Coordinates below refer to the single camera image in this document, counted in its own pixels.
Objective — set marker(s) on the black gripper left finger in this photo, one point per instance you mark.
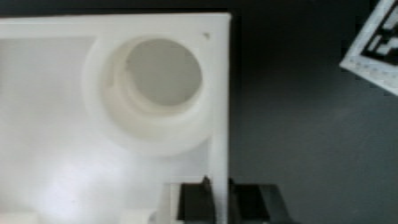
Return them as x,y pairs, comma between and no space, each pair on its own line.
196,205

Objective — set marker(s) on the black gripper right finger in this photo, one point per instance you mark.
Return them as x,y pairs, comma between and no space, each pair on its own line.
257,204

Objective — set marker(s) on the white chair seat part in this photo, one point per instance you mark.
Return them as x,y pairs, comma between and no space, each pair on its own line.
114,82

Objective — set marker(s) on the white cube nut with tag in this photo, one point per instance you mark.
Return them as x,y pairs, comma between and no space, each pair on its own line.
370,59

